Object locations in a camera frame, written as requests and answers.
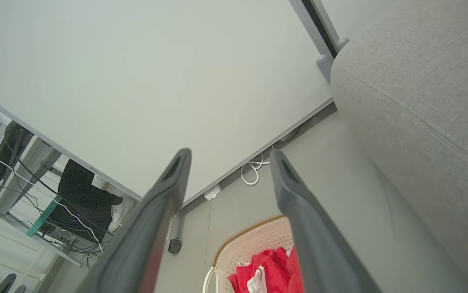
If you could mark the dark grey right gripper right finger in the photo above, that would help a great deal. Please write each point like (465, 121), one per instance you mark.
(319, 240)

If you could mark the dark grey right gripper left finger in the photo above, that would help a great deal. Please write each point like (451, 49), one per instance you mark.
(148, 232)

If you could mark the red and white garment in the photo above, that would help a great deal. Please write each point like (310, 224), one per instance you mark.
(274, 268)

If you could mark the grey fabric sofa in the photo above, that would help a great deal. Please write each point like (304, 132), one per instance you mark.
(429, 101)

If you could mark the grey partition leg with caster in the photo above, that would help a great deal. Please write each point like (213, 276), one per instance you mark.
(176, 223)

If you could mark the black caster wheel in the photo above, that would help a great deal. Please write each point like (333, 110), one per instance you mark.
(175, 245)

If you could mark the white sneaker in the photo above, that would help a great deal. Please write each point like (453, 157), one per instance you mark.
(120, 211)

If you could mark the cream plastic laundry basket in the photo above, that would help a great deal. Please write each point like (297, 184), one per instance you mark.
(250, 240)

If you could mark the person's legs black trousers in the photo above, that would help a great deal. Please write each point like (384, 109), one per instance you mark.
(81, 195)

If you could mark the large white partition panel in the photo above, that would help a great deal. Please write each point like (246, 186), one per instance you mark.
(136, 81)

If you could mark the dark grey chair armrest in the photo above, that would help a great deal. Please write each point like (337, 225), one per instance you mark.
(6, 284)

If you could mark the black computer case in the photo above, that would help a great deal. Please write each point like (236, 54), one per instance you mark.
(14, 142)

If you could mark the grey partition foot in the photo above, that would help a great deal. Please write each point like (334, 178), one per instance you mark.
(324, 65)
(342, 43)

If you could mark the grey metal desk frame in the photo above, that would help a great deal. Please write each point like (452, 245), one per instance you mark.
(28, 179)

